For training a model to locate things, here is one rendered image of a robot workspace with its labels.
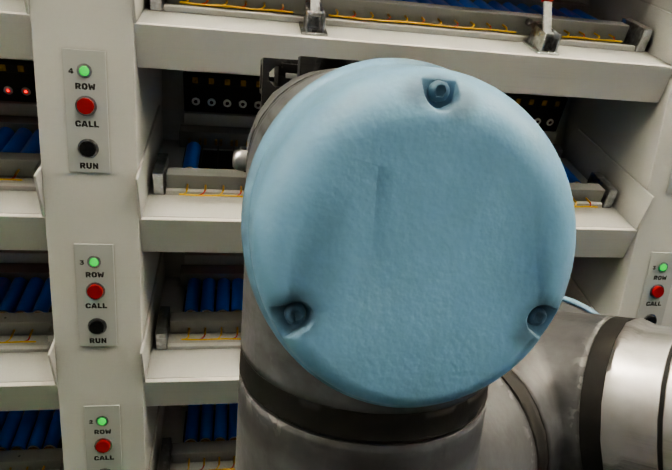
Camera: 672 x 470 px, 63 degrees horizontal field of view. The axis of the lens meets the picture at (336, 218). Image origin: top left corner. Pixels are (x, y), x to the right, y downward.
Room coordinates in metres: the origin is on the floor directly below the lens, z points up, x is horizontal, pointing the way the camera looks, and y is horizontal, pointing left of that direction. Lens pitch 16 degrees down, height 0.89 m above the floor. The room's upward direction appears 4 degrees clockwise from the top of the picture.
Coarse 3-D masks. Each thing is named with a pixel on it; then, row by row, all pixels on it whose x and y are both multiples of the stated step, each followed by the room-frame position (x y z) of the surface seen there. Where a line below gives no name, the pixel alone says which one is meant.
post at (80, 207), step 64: (64, 0) 0.56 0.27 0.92; (128, 0) 0.57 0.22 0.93; (128, 64) 0.57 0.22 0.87; (64, 128) 0.56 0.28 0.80; (128, 128) 0.57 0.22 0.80; (64, 192) 0.56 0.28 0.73; (128, 192) 0.57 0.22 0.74; (64, 256) 0.56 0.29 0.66; (128, 256) 0.57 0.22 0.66; (64, 320) 0.55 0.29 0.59; (128, 320) 0.57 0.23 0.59; (64, 384) 0.55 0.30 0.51; (128, 384) 0.57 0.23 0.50; (64, 448) 0.55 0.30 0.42; (128, 448) 0.57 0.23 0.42
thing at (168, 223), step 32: (160, 128) 0.72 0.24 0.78; (160, 160) 0.64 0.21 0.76; (576, 160) 0.83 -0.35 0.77; (608, 160) 0.76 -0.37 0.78; (160, 192) 0.62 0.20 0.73; (608, 192) 0.72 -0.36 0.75; (640, 192) 0.69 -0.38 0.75; (160, 224) 0.58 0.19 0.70; (192, 224) 0.58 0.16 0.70; (224, 224) 0.59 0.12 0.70; (576, 224) 0.67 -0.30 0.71; (608, 224) 0.68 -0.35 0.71; (640, 224) 0.68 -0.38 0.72; (576, 256) 0.68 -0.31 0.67; (608, 256) 0.69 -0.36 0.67
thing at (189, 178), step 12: (168, 168) 0.63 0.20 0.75; (180, 168) 0.64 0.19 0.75; (192, 168) 0.64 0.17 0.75; (204, 168) 0.64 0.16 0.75; (168, 180) 0.62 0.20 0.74; (180, 180) 0.62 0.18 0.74; (192, 180) 0.63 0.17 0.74; (204, 180) 0.63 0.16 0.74; (216, 180) 0.63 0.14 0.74; (228, 180) 0.63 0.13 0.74; (240, 180) 0.64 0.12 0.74; (204, 192) 0.62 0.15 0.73; (240, 192) 0.63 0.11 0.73; (576, 192) 0.71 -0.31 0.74; (588, 192) 0.72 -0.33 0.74; (600, 192) 0.72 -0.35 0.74; (576, 204) 0.70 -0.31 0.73
